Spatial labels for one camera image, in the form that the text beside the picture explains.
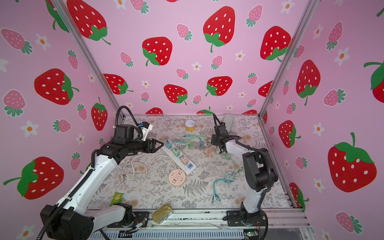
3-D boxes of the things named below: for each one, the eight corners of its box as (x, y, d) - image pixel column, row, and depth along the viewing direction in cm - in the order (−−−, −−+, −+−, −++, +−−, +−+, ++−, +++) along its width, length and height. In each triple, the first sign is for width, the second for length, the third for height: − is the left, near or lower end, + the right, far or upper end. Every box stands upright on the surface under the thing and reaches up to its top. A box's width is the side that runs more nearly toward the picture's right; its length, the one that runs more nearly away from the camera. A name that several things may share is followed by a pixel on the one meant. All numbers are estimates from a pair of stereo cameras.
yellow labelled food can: (185, 132, 112) (184, 127, 108) (185, 124, 117) (185, 119, 113) (194, 132, 112) (194, 127, 108) (194, 124, 117) (194, 119, 113)
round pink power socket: (168, 186, 87) (167, 184, 84) (170, 171, 93) (169, 169, 90) (185, 186, 87) (184, 184, 84) (186, 171, 93) (185, 169, 90)
